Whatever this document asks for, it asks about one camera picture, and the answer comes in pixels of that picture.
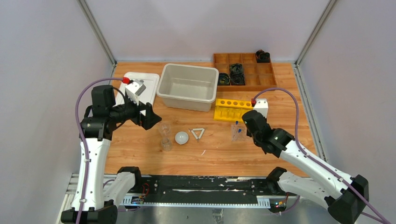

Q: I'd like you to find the clear plastic tube rack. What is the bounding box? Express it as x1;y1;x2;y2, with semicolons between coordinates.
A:
231;123;251;141

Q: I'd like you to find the yellow test tube rack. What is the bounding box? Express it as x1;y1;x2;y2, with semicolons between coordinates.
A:
213;98;253;122

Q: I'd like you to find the white plastic lid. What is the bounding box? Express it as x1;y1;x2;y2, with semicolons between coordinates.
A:
115;72;160;105

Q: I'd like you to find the black strap coil corner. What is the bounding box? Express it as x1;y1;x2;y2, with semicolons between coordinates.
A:
255;49;270;63

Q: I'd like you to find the small glass flask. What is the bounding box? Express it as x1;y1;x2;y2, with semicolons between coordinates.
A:
161;138;172;151

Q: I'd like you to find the black strap coil in tray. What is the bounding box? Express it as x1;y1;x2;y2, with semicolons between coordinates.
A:
229;63;246;86

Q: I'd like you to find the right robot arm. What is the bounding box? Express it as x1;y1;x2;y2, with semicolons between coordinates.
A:
242;110;369;224

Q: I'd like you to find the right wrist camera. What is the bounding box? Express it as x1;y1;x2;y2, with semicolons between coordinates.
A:
254;98;269;118

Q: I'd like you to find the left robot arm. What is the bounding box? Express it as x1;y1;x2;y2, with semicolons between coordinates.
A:
61;81;162;224

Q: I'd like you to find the white clay triangle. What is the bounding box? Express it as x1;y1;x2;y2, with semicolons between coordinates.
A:
189;128;205;142

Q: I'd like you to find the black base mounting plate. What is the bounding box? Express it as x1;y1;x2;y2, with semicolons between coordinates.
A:
129;175;287;205

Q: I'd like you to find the wooden compartment tray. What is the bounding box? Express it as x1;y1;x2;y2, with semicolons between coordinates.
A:
213;53;277;92

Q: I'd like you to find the white evaporating dish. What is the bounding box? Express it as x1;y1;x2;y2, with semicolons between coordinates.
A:
175;131;189;145

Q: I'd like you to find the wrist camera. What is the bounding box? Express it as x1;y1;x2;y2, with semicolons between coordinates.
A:
254;98;269;118
125;79;146;105

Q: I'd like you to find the beige plastic bin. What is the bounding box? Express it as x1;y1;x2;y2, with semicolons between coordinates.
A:
156;63;219;112

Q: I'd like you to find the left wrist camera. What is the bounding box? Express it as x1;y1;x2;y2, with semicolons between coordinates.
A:
125;79;146;105

